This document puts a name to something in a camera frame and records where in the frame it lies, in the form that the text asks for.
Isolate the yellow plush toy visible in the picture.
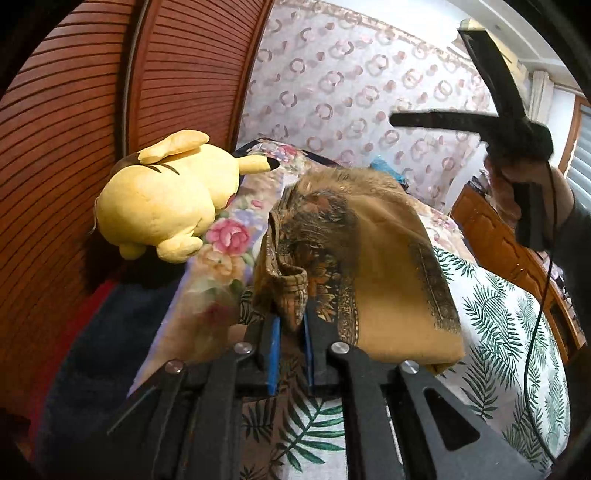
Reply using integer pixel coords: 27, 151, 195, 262
95, 130, 280, 264

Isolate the floral blanket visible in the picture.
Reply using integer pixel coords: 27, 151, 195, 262
129, 138, 476, 398

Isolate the leaf print bed sheet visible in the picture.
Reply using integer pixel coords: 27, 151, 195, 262
238, 244, 571, 480

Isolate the beige air conditioner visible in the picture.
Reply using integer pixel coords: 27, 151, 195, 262
455, 18, 529, 88

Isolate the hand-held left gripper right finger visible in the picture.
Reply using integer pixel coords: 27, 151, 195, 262
302, 302, 543, 480

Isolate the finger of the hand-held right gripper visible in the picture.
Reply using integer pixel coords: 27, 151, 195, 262
390, 110, 513, 139
456, 21, 532, 127

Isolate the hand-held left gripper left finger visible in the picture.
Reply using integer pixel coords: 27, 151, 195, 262
92, 315, 282, 480

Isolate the person's right hand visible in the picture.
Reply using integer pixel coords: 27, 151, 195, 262
484, 154, 575, 243

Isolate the wooden cabinet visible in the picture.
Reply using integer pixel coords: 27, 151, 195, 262
450, 182, 587, 361

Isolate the wooden window frame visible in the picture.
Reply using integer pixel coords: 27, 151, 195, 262
556, 97, 586, 177

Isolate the brown patterned shirt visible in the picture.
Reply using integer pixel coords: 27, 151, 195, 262
252, 167, 466, 374

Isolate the black cable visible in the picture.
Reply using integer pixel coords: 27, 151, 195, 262
522, 161, 561, 462

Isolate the dark blue and red cloth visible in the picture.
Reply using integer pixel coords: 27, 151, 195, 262
28, 272, 185, 480

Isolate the white lace curtain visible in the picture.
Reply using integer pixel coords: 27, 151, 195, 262
526, 69, 552, 121

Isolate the blue plastic bag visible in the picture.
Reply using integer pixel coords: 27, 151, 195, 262
369, 154, 404, 183

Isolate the circle patterned curtain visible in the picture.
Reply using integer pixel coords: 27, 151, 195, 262
235, 0, 497, 213

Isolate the grey window blind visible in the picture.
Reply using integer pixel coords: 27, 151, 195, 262
566, 106, 591, 208

